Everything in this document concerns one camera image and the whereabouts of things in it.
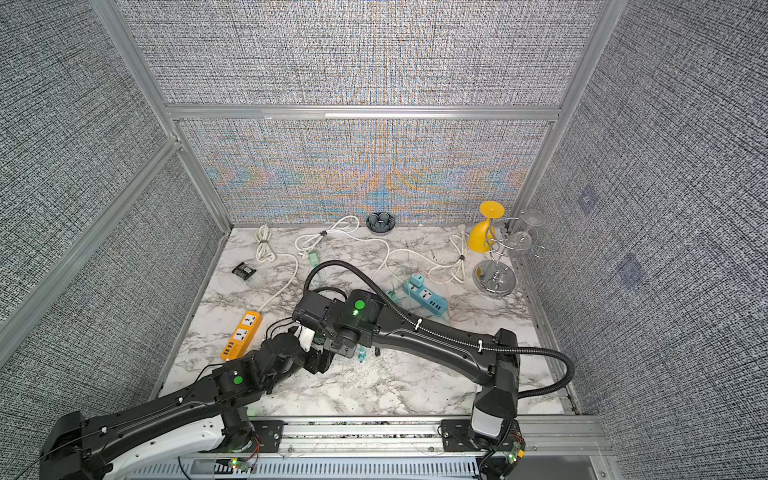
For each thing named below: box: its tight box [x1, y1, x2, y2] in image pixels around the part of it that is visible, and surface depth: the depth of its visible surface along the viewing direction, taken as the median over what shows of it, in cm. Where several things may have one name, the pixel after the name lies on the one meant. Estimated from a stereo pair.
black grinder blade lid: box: [366, 212, 396, 235], surface depth 119 cm
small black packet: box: [231, 262, 257, 280], surface depth 106 cm
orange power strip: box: [220, 311, 263, 361], surface depth 90 cm
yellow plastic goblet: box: [468, 201, 505, 253], surface depth 92 cm
